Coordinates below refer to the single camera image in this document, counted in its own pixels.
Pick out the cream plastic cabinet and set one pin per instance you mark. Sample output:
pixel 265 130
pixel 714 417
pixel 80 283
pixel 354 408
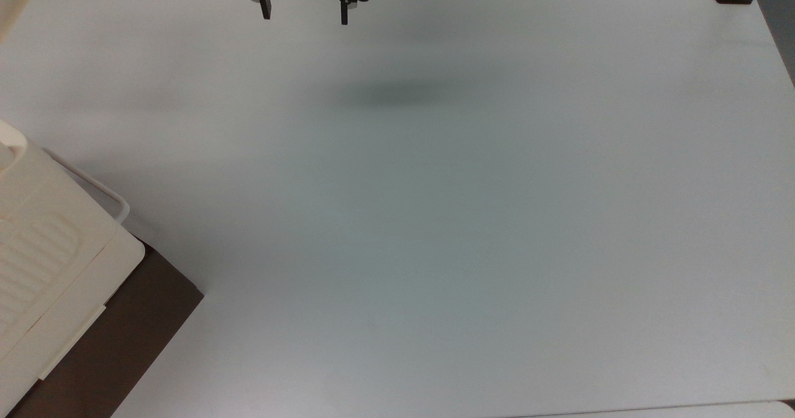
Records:
pixel 43 250

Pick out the dark brown drawer base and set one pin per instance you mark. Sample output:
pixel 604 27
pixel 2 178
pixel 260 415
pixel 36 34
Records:
pixel 118 337

